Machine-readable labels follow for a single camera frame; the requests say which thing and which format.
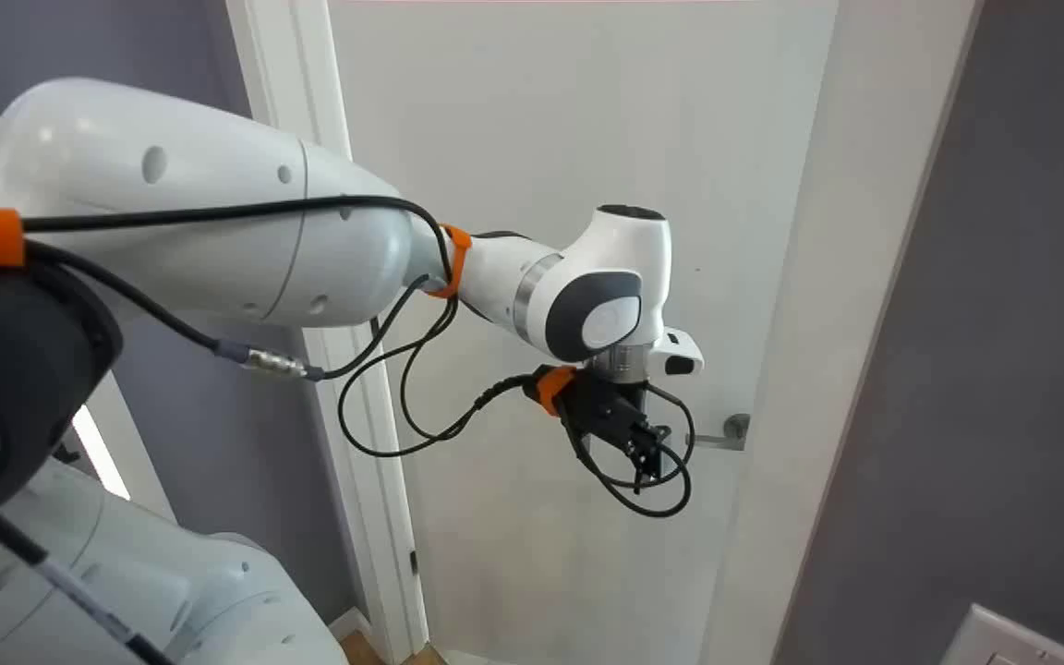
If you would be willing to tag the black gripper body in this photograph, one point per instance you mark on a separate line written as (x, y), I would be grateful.
(601, 411)

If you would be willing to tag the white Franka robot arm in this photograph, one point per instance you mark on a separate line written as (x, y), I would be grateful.
(186, 224)

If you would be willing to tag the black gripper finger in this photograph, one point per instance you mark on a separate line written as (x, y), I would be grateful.
(660, 434)
(641, 469)

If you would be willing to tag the white door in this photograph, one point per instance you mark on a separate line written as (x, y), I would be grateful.
(582, 114)

